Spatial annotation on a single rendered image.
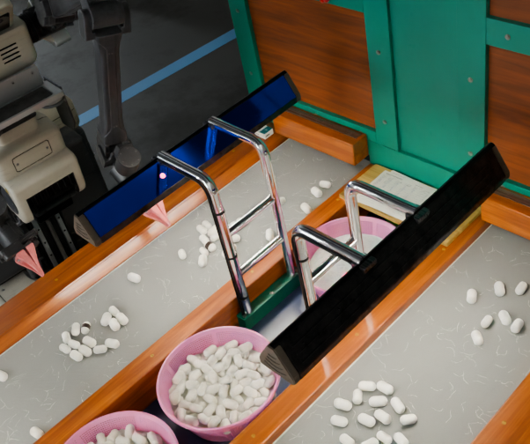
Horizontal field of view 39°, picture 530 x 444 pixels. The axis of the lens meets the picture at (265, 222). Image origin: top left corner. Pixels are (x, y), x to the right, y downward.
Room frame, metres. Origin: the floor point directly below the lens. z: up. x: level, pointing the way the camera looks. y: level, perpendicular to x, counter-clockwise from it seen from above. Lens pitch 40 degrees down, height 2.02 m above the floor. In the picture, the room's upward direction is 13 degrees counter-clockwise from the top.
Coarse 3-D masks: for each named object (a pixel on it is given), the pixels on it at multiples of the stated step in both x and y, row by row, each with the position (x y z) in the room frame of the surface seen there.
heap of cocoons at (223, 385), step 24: (192, 360) 1.10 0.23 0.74; (216, 360) 1.09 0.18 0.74; (240, 360) 1.07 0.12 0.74; (192, 384) 1.03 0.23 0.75; (216, 384) 1.02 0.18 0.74; (240, 384) 1.01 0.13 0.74; (264, 384) 0.99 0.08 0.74; (192, 408) 0.97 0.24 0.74; (216, 408) 0.96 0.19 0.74; (240, 408) 0.95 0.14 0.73
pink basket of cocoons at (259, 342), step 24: (192, 336) 1.15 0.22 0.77; (216, 336) 1.15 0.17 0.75; (240, 336) 1.13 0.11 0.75; (168, 360) 1.10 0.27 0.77; (168, 384) 1.06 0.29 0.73; (168, 408) 0.99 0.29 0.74; (264, 408) 0.93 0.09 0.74; (192, 432) 0.95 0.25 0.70; (216, 432) 0.90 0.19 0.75; (240, 432) 0.91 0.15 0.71
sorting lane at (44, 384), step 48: (288, 144) 1.82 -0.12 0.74; (240, 192) 1.65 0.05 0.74; (288, 192) 1.60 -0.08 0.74; (192, 240) 1.50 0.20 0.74; (240, 240) 1.45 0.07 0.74; (96, 288) 1.41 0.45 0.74; (144, 288) 1.36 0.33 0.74; (192, 288) 1.33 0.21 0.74; (48, 336) 1.28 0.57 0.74; (96, 336) 1.24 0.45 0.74; (144, 336) 1.21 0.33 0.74; (0, 384) 1.17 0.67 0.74; (48, 384) 1.13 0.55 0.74; (96, 384) 1.10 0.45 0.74; (0, 432) 1.03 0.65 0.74
